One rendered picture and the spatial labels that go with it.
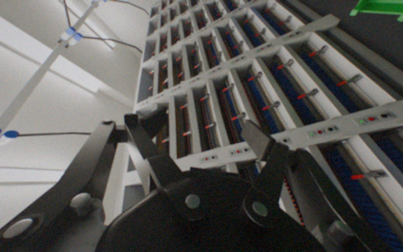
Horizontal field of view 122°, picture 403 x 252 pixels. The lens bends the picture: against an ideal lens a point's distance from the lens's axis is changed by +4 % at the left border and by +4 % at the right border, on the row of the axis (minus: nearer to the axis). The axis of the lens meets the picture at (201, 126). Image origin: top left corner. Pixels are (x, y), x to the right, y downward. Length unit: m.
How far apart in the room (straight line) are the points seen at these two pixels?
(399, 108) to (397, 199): 0.37
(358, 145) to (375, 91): 0.29
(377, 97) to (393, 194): 0.42
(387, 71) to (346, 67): 0.16
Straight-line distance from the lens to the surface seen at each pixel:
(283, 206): 0.70
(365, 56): 1.17
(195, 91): 1.14
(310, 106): 0.92
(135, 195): 1.21
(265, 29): 1.35
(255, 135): 0.17
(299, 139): 0.75
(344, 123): 0.84
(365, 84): 1.02
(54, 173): 2.14
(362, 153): 0.85
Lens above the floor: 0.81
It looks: 16 degrees up
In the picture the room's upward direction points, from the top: 108 degrees counter-clockwise
